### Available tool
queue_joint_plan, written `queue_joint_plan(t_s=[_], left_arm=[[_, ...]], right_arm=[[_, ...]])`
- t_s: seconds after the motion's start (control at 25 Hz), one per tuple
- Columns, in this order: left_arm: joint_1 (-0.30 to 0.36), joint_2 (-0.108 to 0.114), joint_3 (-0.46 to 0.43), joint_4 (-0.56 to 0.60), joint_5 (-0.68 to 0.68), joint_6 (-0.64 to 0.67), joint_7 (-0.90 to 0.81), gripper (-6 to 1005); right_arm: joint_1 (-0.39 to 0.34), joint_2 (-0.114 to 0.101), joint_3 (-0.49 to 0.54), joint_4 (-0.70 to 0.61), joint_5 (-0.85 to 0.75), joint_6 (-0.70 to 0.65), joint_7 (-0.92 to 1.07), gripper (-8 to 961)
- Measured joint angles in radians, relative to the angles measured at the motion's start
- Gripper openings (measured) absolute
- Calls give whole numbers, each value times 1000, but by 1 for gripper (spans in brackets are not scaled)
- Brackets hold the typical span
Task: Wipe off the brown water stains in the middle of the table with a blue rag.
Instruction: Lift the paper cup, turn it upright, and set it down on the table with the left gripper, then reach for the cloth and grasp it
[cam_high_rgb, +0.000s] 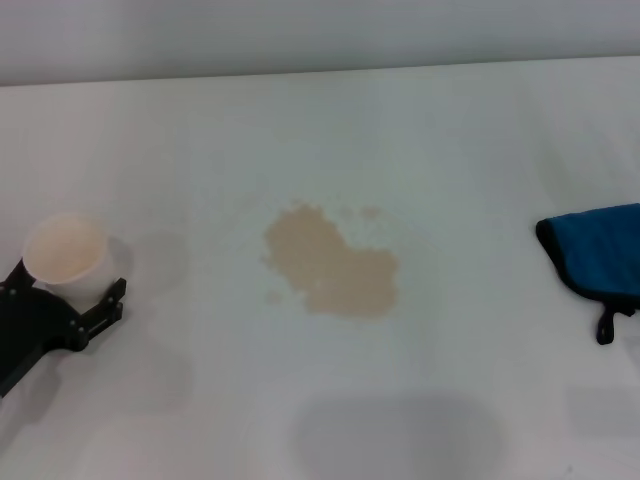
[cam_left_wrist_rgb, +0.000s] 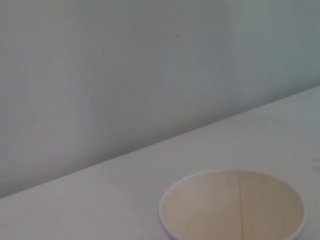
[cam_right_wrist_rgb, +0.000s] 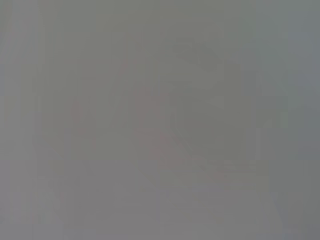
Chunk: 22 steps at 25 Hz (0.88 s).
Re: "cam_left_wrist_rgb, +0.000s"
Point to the white paper cup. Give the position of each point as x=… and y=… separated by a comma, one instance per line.
x=232, y=207

